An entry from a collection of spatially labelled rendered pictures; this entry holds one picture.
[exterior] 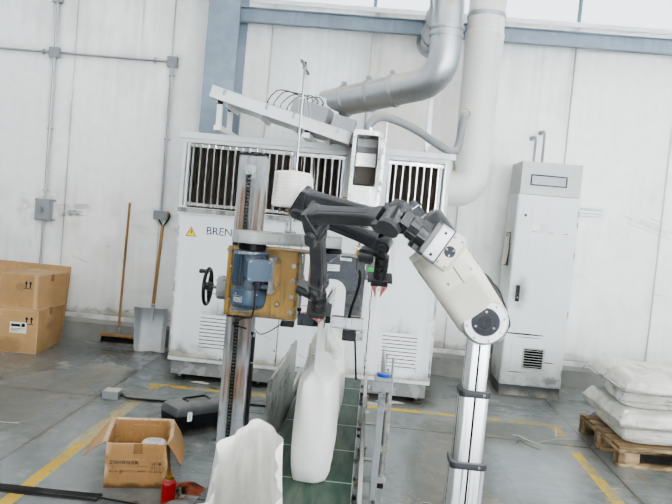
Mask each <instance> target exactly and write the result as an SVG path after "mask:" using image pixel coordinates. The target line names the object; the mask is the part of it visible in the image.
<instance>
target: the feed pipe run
mask: <svg viewBox="0 0 672 504"><path fill-rule="evenodd" d="M464 9H465V0H430V6H429V9H428V11H427V12H426V15H425V25H424V27H423V28H422V31H421V36H418V37H417V40H416V45H417V49H418V51H419V52H420V54H421V55H423V56H424V57H426V58H428V59H427V61H426V63H425V64H424V65H423V66H422V67H421V68H419V69H417V70H413V71H409V72H404V73H400V74H395V75H393V76H392V77H393V78H392V79H393V80H390V81H392V82H390V83H392V84H391V85H390V86H392V87H390V89H391V88H392V89H393V90H390V92H391V91H393V93H391V94H394V95H391V96H392V97H393V96H394V98H393V99H396V100H393V101H397V103H396V102H395V103H396V104H397V105H404V104H409V103H414V102H419V101H423V100H426V99H429V106H428V117H427V127H426V131H427V132H428V133H429V134H431V125H432V114H433V104H434V96H435V95H437V94H438V93H440V92H441V91H443V90H444V89H445V88H446V87H447V85H448V84H449V83H450V82H451V81H452V79H453V77H454V75H455V73H456V71H457V69H458V65H459V61H460V55H461V45H462V40H463V39H464V34H463V32H464V31H465V28H464V26H463V24H464Z"/></svg>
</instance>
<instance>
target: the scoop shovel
mask: <svg viewBox="0 0 672 504"><path fill-rule="evenodd" d="M168 216H169V217H168V219H167V220H166V222H165V223H164V225H162V223H161V221H160V220H159V219H158V220H159V222H160V225H161V230H160V238H159V246H158V254H157V262H156V271H155V279H154V287H153V295H152V303H151V308H140V307H133V308H134V350H135V351H154V352H159V353H164V350H165V339H166V329H167V320H168V309H155V300H156V292H157V284H158V275H159V267H160V259H161V250H162V242H163V234H164V226H165V225H166V223H167V222H168V220H169V219H170V213H168Z"/></svg>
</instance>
